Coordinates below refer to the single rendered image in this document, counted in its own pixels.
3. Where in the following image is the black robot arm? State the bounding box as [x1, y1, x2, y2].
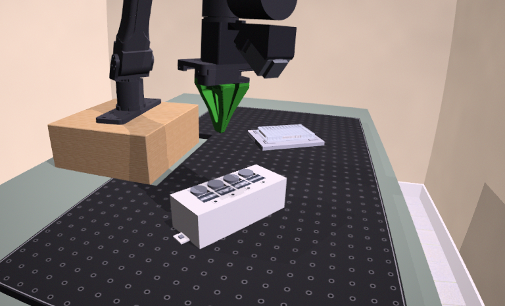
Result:
[96, 0, 297, 125]

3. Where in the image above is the white button panel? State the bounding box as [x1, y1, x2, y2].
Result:
[170, 165, 287, 249]

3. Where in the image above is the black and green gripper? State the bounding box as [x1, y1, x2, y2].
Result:
[178, 17, 254, 133]

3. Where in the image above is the white well plate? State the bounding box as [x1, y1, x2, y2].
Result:
[256, 124, 316, 142]

